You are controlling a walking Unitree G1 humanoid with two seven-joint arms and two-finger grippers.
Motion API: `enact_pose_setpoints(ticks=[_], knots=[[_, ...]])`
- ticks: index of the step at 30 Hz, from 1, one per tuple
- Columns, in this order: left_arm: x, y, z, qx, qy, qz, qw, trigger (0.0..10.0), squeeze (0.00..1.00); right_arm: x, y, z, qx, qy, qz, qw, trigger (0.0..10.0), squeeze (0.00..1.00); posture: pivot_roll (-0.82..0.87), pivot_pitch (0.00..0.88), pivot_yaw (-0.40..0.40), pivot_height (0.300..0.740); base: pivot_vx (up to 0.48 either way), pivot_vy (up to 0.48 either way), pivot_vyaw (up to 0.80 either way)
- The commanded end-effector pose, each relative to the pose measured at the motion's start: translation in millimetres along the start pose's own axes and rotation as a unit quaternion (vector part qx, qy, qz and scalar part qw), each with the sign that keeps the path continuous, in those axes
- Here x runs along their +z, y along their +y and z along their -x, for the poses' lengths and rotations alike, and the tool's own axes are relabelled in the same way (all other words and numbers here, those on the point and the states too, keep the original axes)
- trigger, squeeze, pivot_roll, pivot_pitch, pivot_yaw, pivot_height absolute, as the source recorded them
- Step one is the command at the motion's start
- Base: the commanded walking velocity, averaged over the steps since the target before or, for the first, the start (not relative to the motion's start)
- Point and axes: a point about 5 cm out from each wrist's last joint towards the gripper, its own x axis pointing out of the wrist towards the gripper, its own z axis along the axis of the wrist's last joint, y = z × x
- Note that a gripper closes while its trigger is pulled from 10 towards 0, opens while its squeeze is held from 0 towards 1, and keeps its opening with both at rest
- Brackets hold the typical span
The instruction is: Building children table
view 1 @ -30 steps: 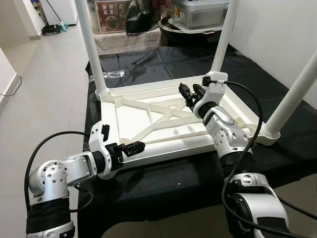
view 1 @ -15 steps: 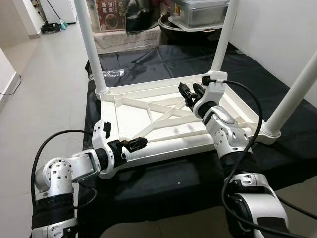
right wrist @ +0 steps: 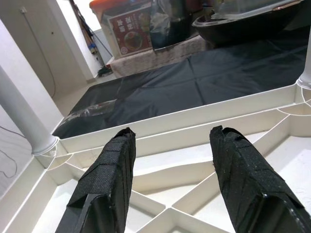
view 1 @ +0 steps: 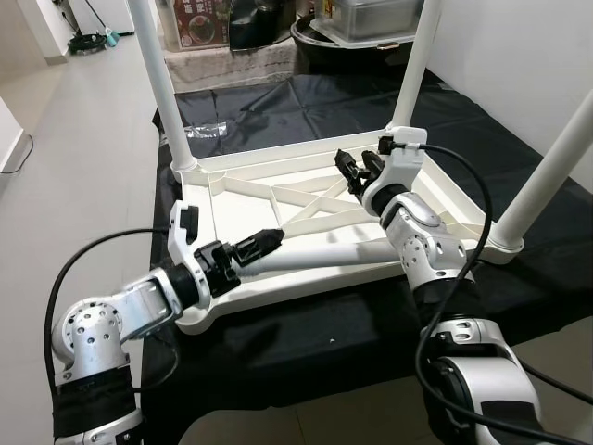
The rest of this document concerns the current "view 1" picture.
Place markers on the clear plastic container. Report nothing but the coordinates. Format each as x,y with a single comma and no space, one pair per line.
371,19

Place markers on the beige stone counter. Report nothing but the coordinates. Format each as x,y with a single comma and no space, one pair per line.
232,69

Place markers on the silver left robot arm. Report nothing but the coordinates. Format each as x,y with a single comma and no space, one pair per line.
93,338

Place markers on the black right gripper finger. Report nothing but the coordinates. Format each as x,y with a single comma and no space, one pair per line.
350,171
373,163

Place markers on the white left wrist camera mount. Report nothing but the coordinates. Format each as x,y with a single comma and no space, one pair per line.
181,246

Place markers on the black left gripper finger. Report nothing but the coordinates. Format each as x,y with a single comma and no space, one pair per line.
250,255
259,238

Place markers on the black plastic bag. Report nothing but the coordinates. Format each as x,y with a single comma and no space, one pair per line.
259,28

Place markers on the red food poster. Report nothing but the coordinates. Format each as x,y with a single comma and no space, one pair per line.
202,20

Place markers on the clear tape strip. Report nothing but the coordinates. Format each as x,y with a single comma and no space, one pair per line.
206,129

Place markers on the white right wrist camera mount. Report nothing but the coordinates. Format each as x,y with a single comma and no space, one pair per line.
403,167

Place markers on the orange lidded storage box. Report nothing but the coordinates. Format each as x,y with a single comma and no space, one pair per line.
199,23

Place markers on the green headed mop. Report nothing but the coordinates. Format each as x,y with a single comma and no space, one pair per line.
111,37

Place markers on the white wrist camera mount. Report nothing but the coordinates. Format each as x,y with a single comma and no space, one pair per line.
181,246
403,167

